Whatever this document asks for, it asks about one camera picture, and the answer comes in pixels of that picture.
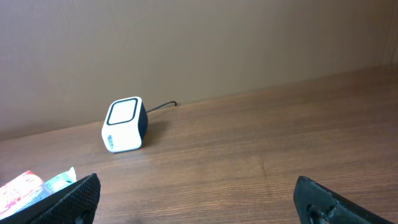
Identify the teal tissue pack wrapper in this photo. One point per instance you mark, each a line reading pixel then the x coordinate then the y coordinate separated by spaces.
pixel 28 189

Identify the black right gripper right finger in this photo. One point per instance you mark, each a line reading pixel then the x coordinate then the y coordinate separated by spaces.
pixel 317 204

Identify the white barcode scanner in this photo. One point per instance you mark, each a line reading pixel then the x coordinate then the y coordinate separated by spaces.
pixel 125 125

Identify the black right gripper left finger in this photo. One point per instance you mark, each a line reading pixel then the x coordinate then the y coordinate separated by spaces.
pixel 76 203

